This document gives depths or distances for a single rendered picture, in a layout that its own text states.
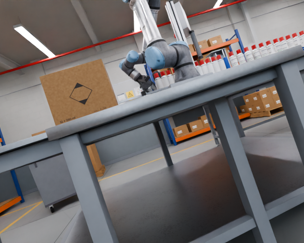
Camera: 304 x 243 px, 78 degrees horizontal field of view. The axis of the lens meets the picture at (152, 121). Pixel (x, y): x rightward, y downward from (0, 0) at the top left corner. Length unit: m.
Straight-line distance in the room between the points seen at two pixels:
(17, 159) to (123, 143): 5.16
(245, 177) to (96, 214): 0.61
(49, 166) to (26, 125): 3.70
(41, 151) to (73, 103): 0.29
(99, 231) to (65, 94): 0.60
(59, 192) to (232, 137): 2.75
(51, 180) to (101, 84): 2.40
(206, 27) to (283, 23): 2.68
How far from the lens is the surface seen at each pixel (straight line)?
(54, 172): 3.17
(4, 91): 7.17
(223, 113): 0.86
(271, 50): 1.97
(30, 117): 6.69
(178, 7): 1.52
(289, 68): 0.85
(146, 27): 1.12
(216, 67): 1.62
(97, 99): 0.94
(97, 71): 0.97
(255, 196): 0.96
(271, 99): 5.42
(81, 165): 0.66
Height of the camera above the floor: 0.74
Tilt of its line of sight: 1 degrees up
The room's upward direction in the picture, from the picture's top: 19 degrees counter-clockwise
